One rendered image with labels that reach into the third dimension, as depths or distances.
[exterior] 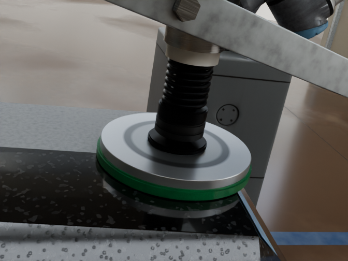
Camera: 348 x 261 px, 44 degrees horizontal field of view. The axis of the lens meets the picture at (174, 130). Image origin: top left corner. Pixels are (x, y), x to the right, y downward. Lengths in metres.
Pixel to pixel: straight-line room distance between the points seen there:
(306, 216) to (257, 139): 0.89
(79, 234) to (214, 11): 0.28
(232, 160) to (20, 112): 0.34
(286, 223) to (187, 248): 1.76
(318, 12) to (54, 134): 1.15
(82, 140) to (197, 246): 0.25
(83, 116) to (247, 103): 0.83
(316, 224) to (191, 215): 1.82
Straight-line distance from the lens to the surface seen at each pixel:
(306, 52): 0.60
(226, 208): 0.54
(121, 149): 0.57
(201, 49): 0.53
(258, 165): 1.59
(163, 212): 0.50
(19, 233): 0.47
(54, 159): 0.59
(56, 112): 0.73
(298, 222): 2.26
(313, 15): 1.60
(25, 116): 0.71
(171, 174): 0.52
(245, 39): 0.53
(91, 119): 0.72
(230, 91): 1.43
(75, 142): 0.64
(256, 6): 1.52
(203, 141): 0.61
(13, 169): 0.56
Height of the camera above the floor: 1.14
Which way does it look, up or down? 23 degrees down
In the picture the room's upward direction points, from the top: 10 degrees clockwise
